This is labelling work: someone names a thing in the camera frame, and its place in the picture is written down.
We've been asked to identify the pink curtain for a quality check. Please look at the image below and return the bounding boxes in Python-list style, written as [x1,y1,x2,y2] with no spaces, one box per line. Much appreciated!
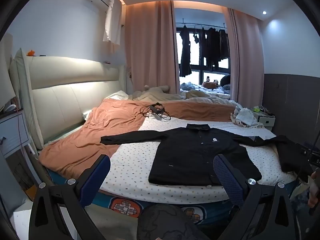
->
[124,0,182,97]
[222,7,265,113]

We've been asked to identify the white spotted bed sheet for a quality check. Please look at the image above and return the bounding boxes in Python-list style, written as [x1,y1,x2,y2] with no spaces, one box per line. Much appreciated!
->
[99,116,299,200]

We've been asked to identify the white hanging shirt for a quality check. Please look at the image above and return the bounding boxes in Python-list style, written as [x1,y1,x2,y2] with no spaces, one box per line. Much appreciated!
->
[103,0,123,46]

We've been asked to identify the person's right hand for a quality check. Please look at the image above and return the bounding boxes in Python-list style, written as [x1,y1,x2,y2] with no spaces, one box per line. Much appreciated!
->
[308,167,320,208]

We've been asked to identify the white pillow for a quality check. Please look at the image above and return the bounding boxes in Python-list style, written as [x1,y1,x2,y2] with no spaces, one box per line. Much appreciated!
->
[103,90,129,101]

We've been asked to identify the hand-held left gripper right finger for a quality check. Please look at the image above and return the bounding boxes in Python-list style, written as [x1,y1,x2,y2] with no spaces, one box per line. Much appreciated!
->
[213,154,298,240]

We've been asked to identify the blue plush toy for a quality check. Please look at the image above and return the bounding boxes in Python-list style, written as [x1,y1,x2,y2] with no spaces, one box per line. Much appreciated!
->
[180,81,198,91]

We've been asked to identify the beige plush toy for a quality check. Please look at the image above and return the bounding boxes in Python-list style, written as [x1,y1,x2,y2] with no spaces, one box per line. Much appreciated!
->
[143,85,171,93]

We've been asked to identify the dark round cushion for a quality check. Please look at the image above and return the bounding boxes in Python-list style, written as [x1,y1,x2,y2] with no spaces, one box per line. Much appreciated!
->
[220,74,232,87]

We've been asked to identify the dark patterned pants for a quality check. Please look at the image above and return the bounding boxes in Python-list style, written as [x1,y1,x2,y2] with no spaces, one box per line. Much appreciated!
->
[136,203,211,240]

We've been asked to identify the black charger with cable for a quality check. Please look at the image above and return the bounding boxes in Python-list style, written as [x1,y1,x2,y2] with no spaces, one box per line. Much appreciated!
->
[139,102,172,121]

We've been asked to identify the row of dark hanging clothes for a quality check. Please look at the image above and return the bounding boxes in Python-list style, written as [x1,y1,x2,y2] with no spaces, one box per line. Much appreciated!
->
[199,26,231,72]

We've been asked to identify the small white nightstand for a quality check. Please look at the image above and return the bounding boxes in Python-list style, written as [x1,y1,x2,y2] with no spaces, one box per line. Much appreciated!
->
[254,110,276,132]

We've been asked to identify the black jacket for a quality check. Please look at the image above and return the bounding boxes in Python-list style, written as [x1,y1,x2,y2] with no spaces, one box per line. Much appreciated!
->
[100,123,310,187]

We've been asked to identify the cream padded headboard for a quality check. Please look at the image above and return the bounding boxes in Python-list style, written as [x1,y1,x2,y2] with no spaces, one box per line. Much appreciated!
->
[9,48,127,151]

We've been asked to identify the beige duvet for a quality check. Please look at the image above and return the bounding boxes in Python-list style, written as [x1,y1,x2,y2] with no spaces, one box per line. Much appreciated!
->
[132,85,237,106]

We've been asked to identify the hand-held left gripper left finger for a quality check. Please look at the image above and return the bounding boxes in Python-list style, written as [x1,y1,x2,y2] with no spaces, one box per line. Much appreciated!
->
[28,154,111,240]

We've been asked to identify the grey nightstand drawer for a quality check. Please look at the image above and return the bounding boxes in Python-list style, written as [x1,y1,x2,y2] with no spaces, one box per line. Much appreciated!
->
[0,109,33,158]

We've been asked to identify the orange blanket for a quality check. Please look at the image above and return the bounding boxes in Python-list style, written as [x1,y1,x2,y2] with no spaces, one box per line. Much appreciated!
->
[39,97,237,178]

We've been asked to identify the white crumpled cloth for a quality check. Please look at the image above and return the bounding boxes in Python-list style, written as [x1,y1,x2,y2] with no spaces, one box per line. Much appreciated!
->
[230,106,264,129]

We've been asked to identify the long dark hanging coat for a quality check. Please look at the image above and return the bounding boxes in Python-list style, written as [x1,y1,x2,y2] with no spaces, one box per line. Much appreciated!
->
[179,25,193,78]

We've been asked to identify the orange cushion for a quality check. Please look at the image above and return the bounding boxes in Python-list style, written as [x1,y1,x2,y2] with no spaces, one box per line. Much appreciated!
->
[202,76,217,90]

